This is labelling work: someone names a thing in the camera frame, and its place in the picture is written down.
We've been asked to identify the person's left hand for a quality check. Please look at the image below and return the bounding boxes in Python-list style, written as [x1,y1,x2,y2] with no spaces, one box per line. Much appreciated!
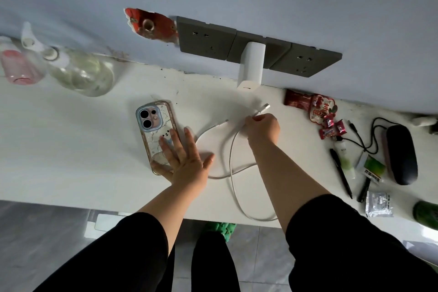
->
[151,127,215,190]

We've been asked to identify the person's right hand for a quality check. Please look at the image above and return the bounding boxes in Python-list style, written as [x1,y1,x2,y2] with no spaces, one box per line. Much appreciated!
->
[244,113,281,151]

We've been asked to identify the phone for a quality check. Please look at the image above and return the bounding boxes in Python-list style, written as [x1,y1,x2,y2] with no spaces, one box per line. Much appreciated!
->
[136,100,181,176]

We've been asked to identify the white charging cable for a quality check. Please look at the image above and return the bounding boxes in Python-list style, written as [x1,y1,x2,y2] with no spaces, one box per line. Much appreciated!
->
[195,103,278,222]

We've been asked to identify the person's right forearm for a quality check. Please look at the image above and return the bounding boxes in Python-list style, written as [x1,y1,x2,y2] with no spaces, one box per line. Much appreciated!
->
[248,138,331,234]

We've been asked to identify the person's left forearm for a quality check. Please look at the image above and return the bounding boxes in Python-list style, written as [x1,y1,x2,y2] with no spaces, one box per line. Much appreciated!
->
[137,179,209,255]

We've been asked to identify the dark red snack packet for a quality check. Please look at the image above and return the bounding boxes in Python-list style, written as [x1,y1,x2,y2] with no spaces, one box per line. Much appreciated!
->
[284,89,314,111]

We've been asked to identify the white charger adapter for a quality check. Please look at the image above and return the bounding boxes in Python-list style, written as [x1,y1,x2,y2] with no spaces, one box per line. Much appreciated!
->
[237,41,267,91]

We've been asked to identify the red and white festive packet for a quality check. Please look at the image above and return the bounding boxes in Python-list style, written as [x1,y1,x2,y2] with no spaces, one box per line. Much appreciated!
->
[309,94,339,125]

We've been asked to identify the green slipper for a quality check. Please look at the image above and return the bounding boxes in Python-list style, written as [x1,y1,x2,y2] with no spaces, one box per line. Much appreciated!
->
[205,222,237,243]

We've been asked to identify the small red candy wrappers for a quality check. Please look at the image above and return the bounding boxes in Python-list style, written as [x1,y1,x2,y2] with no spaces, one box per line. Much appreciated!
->
[318,114,347,140]

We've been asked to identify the white box under table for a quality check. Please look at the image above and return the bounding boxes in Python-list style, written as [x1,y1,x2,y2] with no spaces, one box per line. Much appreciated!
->
[83,211,133,240]

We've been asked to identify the small clear green tube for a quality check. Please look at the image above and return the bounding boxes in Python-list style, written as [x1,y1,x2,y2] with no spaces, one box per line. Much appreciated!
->
[334,140,356,180]

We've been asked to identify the long black pen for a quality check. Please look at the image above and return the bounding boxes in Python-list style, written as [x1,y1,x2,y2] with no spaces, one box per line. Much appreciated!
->
[329,148,353,199]

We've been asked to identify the black trousers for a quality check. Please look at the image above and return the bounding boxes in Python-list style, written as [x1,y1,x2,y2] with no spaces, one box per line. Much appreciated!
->
[156,232,241,292]

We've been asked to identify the clear spray bottle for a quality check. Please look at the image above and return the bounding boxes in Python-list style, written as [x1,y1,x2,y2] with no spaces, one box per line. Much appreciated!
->
[21,21,115,97]

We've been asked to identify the green and white packet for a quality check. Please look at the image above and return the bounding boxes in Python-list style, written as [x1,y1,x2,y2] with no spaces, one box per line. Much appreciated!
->
[355,154,387,183]

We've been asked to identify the short black pen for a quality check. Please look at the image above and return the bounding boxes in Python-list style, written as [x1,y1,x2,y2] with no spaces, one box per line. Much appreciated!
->
[357,177,372,203]

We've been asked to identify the black glasses case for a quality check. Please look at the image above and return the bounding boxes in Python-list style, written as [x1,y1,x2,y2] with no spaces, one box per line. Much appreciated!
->
[382,124,419,186]

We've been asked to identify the silver foil sachet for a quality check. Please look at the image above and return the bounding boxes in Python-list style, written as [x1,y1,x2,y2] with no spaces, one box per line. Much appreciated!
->
[365,191,394,218]

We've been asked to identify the black long-sleeved top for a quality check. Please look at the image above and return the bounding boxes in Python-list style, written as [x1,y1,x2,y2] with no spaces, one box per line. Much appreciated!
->
[34,194,438,292]

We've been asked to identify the pink translucent bottle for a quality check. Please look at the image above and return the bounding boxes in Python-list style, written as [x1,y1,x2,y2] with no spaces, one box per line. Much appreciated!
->
[0,36,47,86]

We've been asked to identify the dark green round object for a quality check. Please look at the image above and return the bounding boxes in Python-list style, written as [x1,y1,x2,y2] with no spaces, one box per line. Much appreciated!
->
[412,201,438,231]

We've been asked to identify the grey wall socket plate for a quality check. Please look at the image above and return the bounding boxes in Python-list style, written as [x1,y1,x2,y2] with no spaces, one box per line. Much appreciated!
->
[270,43,343,78]
[176,16,237,61]
[226,30,292,69]

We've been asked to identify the thin black cable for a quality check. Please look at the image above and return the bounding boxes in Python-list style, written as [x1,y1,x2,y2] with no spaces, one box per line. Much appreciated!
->
[337,117,402,155]

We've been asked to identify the torn red wall sticker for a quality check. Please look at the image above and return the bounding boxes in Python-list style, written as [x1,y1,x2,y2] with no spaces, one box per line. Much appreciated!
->
[124,7,179,44]

